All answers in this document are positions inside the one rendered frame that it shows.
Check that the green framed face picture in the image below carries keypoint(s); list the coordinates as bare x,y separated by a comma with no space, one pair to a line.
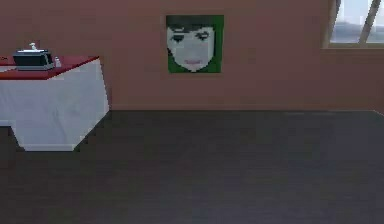
194,43

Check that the white counter with red top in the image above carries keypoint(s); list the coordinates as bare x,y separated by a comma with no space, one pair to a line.
60,106

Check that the small grey shaker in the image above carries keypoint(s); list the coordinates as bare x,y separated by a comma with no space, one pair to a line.
57,62

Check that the black toaster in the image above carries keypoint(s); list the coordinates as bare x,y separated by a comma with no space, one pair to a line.
31,59

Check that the small white bottle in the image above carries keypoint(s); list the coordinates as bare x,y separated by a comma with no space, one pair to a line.
33,46

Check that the window with tan frame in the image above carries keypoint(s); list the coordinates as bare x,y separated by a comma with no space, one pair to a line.
353,23

